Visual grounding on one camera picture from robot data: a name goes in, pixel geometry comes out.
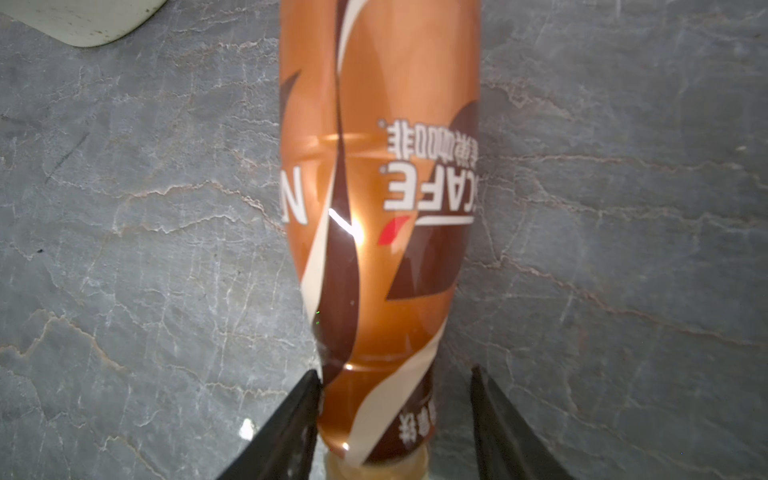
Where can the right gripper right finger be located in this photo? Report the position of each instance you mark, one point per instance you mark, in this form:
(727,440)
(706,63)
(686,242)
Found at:
(506,447)

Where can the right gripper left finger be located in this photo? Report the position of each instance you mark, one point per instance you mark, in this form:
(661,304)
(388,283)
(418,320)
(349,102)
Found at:
(284,447)

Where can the copper coffee bottle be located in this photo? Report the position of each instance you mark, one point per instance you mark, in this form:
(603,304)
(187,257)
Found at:
(379,144)

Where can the cream ribbed trash bin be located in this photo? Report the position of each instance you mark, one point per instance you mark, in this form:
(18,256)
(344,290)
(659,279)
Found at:
(82,23)

